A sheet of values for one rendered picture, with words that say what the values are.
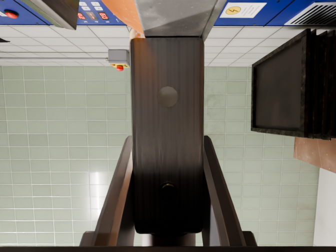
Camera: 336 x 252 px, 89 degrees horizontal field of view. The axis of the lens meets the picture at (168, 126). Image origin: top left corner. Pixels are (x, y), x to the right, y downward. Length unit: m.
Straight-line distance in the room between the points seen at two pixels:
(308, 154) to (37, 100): 1.70
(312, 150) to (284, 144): 0.66
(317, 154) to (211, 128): 0.67
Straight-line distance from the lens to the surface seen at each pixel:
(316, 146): 0.93
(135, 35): 0.17
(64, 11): 0.43
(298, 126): 0.60
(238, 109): 1.40
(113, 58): 1.02
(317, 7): 0.72
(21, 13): 0.76
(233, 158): 1.44
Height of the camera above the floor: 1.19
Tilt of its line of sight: level
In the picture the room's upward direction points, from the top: 90 degrees counter-clockwise
